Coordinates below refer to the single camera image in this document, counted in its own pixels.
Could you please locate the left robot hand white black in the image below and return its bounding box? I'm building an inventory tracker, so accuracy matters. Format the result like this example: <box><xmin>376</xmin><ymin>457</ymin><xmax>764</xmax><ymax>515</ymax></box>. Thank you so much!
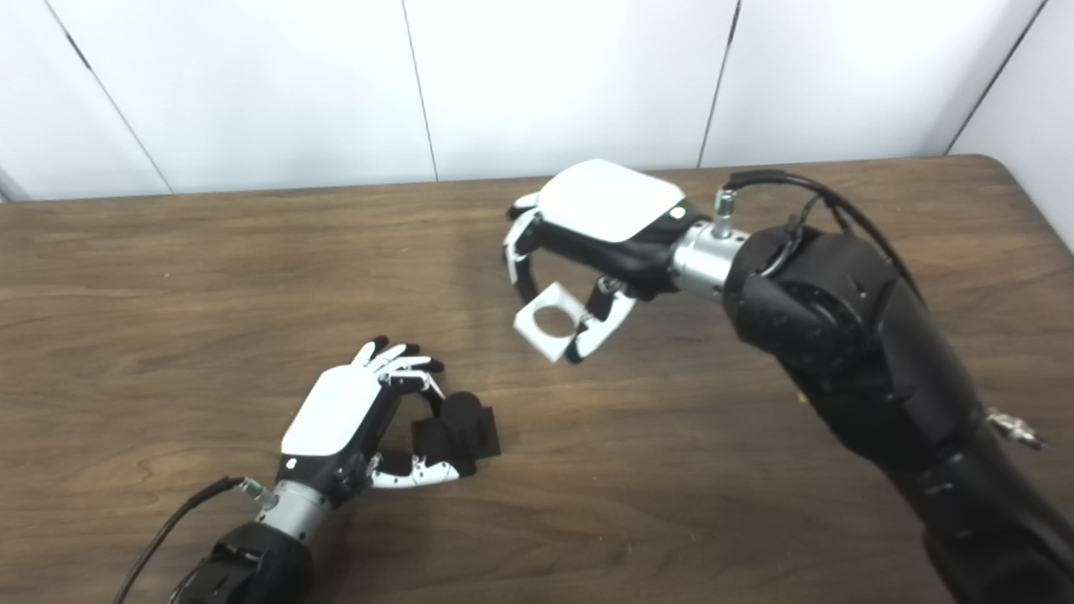
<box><xmin>277</xmin><ymin>336</ymin><xmax>475</xmax><ymax>508</ymax></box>

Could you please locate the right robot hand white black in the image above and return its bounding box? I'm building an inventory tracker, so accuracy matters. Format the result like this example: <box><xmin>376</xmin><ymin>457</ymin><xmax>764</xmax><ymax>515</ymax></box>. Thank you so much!
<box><xmin>502</xmin><ymin>159</ymin><xmax>714</xmax><ymax>365</ymax></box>

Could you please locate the black peg with square base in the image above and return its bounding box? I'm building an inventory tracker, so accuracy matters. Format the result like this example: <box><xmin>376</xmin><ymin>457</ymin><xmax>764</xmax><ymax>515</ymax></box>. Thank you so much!
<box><xmin>410</xmin><ymin>391</ymin><xmax>502</xmax><ymax>479</ymax></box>

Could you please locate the white square piece with hole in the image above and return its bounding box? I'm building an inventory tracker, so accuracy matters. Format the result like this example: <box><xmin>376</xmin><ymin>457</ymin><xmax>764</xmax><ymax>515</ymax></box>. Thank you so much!
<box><xmin>513</xmin><ymin>282</ymin><xmax>588</xmax><ymax>363</ymax></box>

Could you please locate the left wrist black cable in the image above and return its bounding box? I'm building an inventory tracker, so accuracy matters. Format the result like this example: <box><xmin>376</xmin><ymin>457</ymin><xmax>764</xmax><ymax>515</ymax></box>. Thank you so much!
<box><xmin>112</xmin><ymin>476</ymin><xmax>269</xmax><ymax>604</ymax></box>

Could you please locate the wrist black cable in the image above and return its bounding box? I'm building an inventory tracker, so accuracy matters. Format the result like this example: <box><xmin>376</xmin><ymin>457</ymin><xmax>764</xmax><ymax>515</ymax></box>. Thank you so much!
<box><xmin>112</xmin><ymin>476</ymin><xmax>269</xmax><ymax>604</ymax></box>
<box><xmin>713</xmin><ymin>169</ymin><xmax>1045</xmax><ymax>450</ymax></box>

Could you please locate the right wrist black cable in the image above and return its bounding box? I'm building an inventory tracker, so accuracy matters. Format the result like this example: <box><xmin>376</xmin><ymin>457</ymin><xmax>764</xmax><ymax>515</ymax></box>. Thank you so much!
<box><xmin>713</xmin><ymin>169</ymin><xmax>1045</xmax><ymax>450</ymax></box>

